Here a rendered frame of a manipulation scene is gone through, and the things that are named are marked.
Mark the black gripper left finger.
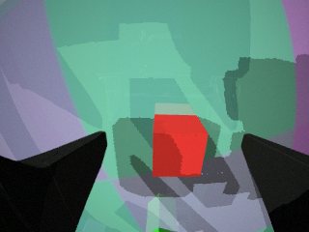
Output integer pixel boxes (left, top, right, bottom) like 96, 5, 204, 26
0, 131, 107, 232

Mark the red block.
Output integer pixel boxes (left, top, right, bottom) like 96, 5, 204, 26
152, 115, 208, 177

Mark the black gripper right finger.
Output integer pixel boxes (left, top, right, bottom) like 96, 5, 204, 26
240, 134, 309, 232

